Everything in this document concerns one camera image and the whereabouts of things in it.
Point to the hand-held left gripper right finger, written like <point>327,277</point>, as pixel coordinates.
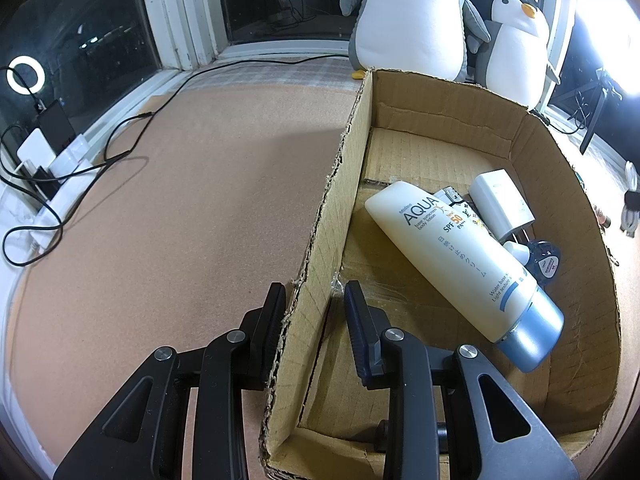
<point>356,330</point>

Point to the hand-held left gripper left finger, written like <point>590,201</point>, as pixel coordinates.
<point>265,340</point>

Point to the cardboard box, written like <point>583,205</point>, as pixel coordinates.
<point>320,220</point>

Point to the white lotion tube blue cap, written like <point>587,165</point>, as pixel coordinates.
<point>450,250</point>

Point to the small white bottle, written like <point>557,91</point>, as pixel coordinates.
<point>515,250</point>

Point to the white charger adapter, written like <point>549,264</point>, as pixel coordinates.
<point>497,200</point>

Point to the white power strip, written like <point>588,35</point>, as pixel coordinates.
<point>67,185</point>

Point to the white charger plug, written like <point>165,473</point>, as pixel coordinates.
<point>34,147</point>

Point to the large penguin plush toy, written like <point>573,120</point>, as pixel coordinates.
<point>410,30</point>

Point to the black power adapter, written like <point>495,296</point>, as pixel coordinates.
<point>54,120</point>

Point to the black light tripod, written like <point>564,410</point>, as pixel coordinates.
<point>592,125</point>

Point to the small penguin plush toy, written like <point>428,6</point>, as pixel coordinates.
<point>515,55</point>

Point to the white window frame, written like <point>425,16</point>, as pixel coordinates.
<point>175,15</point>

